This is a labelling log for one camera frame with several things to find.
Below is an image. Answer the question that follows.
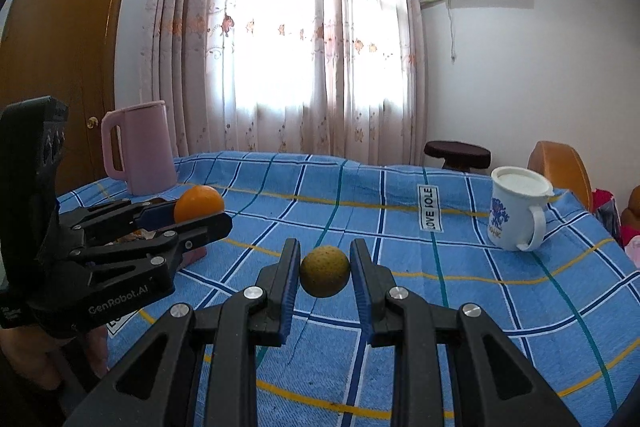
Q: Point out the orange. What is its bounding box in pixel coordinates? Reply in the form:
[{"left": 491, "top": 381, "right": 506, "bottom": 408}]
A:
[{"left": 174, "top": 185, "right": 224, "bottom": 223}]

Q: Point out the green-yellow round fruit front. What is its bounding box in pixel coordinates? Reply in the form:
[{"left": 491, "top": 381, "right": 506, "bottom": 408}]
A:
[{"left": 299, "top": 245, "right": 350, "bottom": 298}]

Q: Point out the left hand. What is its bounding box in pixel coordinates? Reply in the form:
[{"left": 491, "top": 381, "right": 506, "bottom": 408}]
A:
[{"left": 1, "top": 326, "right": 108, "bottom": 390}]

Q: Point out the pink metal tin box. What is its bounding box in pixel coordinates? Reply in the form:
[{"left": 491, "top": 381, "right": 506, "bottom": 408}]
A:
[{"left": 114, "top": 229, "right": 208, "bottom": 270}]

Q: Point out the pink plastic pitcher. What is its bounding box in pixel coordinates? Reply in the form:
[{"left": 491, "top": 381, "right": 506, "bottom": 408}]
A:
[{"left": 101, "top": 100, "right": 177, "bottom": 196}]

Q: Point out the blue plaid tablecloth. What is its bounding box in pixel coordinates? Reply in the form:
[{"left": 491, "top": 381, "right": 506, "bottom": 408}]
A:
[{"left": 56, "top": 149, "right": 640, "bottom": 427}]

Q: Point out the white blue floral mug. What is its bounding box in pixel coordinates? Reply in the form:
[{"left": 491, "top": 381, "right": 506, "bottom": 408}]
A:
[{"left": 487, "top": 166, "right": 553, "bottom": 251}]

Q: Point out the wooden door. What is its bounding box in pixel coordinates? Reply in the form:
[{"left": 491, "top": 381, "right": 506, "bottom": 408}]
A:
[{"left": 1, "top": 0, "right": 122, "bottom": 194}]

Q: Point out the brown leather sofa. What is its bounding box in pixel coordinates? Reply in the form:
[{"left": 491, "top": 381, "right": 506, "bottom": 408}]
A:
[{"left": 620, "top": 186, "right": 640, "bottom": 231}]

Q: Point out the dark round stool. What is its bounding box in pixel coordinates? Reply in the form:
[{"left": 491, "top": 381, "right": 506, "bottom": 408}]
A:
[{"left": 424, "top": 141, "right": 491, "bottom": 172}]

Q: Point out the floral sheer curtain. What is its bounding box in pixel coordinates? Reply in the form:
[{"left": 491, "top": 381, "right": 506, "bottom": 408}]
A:
[{"left": 114, "top": 0, "right": 429, "bottom": 166}]

